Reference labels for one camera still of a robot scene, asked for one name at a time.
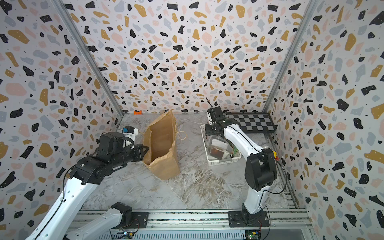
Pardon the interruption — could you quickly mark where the black white checkerboard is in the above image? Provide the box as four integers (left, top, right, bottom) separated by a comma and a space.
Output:
226, 113, 276, 134

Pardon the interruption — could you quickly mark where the clear bag red packet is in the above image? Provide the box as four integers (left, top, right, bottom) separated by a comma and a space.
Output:
206, 136, 234, 161

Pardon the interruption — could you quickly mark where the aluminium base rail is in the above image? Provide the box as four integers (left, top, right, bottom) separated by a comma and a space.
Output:
68, 208, 313, 240

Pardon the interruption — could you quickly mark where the yellow red toy car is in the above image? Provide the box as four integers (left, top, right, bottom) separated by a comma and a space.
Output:
273, 151, 280, 161

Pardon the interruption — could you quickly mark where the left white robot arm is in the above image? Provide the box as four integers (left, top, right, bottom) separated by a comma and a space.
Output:
28, 132, 149, 240

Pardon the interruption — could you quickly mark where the white plastic basket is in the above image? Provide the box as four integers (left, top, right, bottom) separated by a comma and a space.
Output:
200, 125, 242, 166

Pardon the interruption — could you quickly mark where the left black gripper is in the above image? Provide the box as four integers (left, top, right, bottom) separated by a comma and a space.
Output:
111, 143, 150, 170

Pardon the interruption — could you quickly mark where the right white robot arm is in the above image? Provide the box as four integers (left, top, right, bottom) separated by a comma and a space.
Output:
205, 107, 278, 228

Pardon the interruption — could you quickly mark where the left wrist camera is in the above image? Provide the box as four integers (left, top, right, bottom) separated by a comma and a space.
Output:
122, 126, 139, 149

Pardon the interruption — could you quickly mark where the brown paper bag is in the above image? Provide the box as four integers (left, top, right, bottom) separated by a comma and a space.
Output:
143, 111, 181, 181

